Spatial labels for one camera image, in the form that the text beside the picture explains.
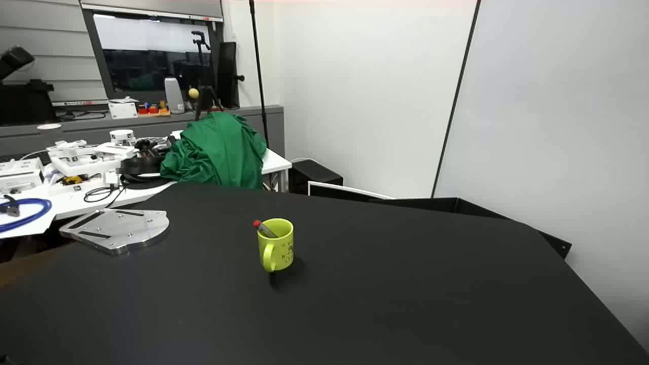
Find lime green mug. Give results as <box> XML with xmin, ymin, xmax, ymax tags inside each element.
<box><xmin>256</xmin><ymin>216</ymin><xmax>296</xmax><ymax>274</ymax></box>

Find green cloth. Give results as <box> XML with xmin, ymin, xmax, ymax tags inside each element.
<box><xmin>158</xmin><ymin>112</ymin><xmax>270</xmax><ymax>190</ymax></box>

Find black vertical pole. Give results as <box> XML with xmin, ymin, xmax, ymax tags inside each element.
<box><xmin>246</xmin><ymin>0</ymin><xmax>272</xmax><ymax>148</ymax></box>

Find black slanted pole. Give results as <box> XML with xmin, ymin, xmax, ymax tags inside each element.
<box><xmin>429</xmin><ymin>0</ymin><xmax>484</xmax><ymax>199</ymax></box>

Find black tripod stand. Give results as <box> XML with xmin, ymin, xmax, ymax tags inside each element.
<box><xmin>189</xmin><ymin>27</ymin><xmax>227</xmax><ymax>122</ymax></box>

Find red small objects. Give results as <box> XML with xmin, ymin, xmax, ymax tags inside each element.
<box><xmin>136</xmin><ymin>98</ymin><xmax>173</xmax><ymax>118</ymax></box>

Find white cup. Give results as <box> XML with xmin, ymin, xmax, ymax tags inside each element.
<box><xmin>107</xmin><ymin>128</ymin><xmax>136</xmax><ymax>148</ymax></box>

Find grey metal plate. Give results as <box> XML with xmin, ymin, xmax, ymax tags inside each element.
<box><xmin>57</xmin><ymin>207</ymin><xmax>169</xmax><ymax>255</ymax></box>

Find small white box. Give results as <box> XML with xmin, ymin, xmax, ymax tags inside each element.
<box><xmin>107</xmin><ymin>97</ymin><xmax>139</xmax><ymax>122</ymax></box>

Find white plastic equipment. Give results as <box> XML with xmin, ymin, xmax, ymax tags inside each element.
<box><xmin>44</xmin><ymin>138</ymin><xmax>138</xmax><ymax>184</ymax></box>

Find grey counter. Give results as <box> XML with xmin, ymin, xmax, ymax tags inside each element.
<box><xmin>0</xmin><ymin>103</ymin><xmax>285</xmax><ymax>161</ymax></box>

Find white cluttered table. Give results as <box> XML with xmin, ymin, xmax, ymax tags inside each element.
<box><xmin>0</xmin><ymin>138</ymin><xmax>294</xmax><ymax>239</ymax></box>

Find white flat device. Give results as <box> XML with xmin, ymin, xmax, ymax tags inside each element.
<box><xmin>0</xmin><ymin>158</ymin><xmax>44</xmax><ymax>197</ymax></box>

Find black headphones and cables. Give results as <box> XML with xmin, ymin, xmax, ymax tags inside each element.
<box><xmin>120</xmin><ymin>138</ymin><xmax>169</xmax><ymax>189</ymax></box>

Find thin black cable loop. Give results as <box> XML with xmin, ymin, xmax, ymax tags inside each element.
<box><xmin>81</xmin><ymin>183</ymin><xmax>128</xmax><ymax>208</ymax></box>

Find blue hose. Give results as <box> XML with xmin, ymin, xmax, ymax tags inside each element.
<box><xmin>0</xmin><ymin>194</ymin><xmax>54</xmax><ymax>235</ymax></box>

